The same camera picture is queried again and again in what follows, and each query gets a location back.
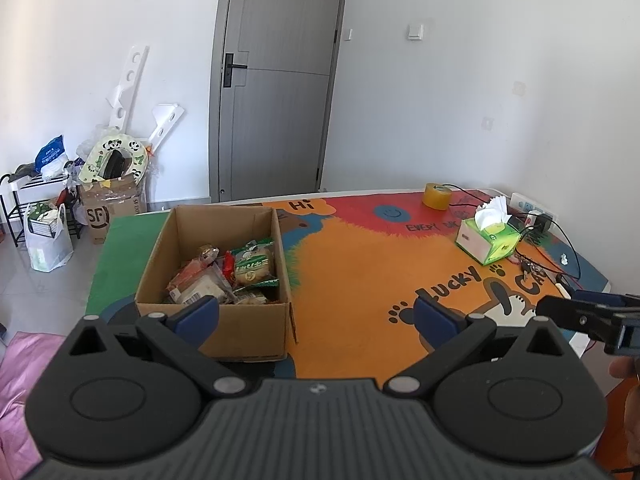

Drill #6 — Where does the yellow tape roll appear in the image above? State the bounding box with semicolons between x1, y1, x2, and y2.
422;182;453;209

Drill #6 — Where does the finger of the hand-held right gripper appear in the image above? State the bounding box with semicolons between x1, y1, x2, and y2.
536;296;640;357
570;289;640;311

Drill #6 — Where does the short white holed board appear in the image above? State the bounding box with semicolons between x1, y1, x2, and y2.
146;103;185;153

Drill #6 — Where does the clear bread packet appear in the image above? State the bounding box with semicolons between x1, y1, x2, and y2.
167;265;236;307

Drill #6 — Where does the black shoe rack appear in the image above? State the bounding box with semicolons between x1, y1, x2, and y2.
0;172;83;248

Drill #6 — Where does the black cable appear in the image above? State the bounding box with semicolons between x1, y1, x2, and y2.
450;185;583;281

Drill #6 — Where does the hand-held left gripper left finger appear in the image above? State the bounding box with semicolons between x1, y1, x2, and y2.
66;296;251;397

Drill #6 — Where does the black door handle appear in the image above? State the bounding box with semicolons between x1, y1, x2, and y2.
223;53;249;88

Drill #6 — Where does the grey door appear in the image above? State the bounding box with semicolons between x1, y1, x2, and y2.
209;0;351;204

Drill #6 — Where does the blue plastic bag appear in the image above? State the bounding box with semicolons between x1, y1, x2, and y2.
35;135;66;171

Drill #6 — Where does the green cracker packet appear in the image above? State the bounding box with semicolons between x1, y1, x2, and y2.
230;237;277;287

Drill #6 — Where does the black pouch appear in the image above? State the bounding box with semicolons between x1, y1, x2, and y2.
105;147;132;179

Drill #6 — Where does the person's right hand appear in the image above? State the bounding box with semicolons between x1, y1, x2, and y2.
609;356;640;466

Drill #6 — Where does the taped brown cardboard box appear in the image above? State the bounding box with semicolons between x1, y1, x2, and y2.
77;175;148;245

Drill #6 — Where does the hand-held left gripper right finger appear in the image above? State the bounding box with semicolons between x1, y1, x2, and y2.
382;294;576;396

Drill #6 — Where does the colourful printed table mat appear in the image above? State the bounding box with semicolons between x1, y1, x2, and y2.
85;190;611;380

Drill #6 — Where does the panda print seat ring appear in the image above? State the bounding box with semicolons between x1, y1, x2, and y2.
79;132;148;184

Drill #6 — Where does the white power strip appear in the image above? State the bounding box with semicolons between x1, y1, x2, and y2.
509;191;553;221

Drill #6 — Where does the white plastic shopping bag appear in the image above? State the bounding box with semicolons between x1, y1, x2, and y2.
25;202;75;273

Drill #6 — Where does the orange snack packet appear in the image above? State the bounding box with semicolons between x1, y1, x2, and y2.
170;260;206;286

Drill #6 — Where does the pink blanket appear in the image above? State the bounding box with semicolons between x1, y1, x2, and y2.
0;331;68;480

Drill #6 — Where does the tall white holed board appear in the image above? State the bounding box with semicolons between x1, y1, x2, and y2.
106;46;151;133

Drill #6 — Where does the green tissue box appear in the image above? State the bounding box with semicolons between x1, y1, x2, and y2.
455;195;521;266

